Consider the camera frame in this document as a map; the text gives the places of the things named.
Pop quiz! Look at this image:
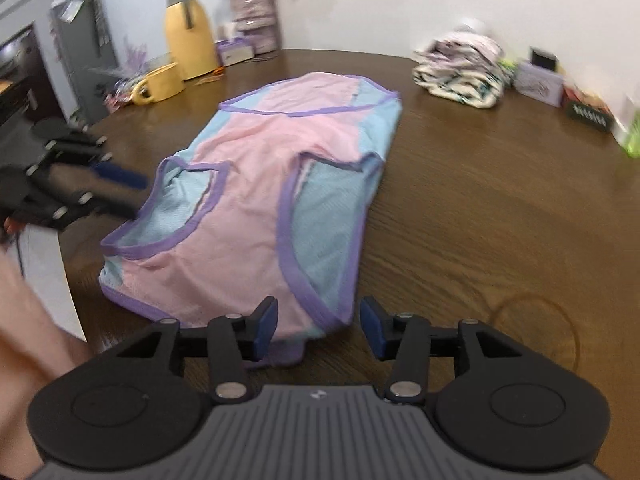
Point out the grey refrigerator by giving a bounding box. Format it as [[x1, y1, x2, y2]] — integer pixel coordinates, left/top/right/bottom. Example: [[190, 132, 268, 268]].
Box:
[[49, 0, 121, 126]]

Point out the green spray bottle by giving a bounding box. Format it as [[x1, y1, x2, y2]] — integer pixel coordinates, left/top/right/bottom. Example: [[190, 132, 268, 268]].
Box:
[[617, 110, 640, 158]]

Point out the dark red box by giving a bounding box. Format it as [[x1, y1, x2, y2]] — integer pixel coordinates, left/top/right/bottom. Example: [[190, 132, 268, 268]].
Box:
[[561, 85, 616, 133]]

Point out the small black box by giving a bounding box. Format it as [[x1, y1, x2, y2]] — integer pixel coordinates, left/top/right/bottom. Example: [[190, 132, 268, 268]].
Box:
[[530, 46, 558, 73]]

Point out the purple tissue box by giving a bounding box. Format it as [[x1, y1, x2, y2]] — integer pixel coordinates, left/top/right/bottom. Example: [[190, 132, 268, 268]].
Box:
[[216, 37, 256, 67]]

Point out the grey tin box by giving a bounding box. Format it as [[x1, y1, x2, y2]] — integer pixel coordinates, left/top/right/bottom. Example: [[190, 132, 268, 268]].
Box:
[[512, 60, 566, 108]]

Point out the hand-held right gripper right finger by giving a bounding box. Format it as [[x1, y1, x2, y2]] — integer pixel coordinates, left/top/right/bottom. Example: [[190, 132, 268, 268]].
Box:
[[360, 296, 526, 405]]

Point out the cream green floral folded cloth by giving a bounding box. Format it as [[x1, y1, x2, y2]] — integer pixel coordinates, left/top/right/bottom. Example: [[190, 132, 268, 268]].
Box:
[[412, 55, 511, 110]]

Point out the pink blue mesh tank top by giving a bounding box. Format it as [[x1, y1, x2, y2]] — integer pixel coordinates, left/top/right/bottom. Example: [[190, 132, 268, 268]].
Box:
[[99, 72, 404, 366]]

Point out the purple knitted vase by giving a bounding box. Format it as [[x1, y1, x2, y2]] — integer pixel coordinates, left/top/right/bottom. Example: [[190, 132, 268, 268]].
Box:
[[230, 0, 280, 56]]

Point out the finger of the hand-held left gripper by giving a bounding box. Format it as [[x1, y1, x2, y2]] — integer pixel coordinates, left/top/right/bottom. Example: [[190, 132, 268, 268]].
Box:
[[30, 132, 149, 192], [22, 185, 143, 232]]

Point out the red snack packet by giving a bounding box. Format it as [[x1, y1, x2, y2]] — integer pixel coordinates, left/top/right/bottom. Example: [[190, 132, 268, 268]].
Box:
[[102, 80, 146, 108]]

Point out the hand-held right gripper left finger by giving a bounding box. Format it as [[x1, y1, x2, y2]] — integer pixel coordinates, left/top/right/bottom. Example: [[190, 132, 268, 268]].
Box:
[[116, 296, 279, 405]]

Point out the yellow thermos jug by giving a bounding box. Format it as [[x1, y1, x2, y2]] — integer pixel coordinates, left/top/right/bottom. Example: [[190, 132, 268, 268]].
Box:
[[164, 0, 221, 82]]

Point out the pink floral folded cloth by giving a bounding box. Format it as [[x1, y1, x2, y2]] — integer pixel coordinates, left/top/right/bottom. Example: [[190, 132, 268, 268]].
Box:
[[415, 27, 503, 68]]

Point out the clear plastic pouch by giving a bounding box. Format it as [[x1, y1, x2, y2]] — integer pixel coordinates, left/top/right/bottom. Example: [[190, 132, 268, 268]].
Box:
[[50, 0, 83, 23]]

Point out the yellow mug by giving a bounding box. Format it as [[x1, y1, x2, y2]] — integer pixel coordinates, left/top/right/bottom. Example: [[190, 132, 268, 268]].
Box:
[[131, 62, 186, 107]]

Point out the person's left forearm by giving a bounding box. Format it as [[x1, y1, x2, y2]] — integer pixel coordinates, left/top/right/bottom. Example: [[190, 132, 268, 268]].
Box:
[[0, 250, 93, 480]]

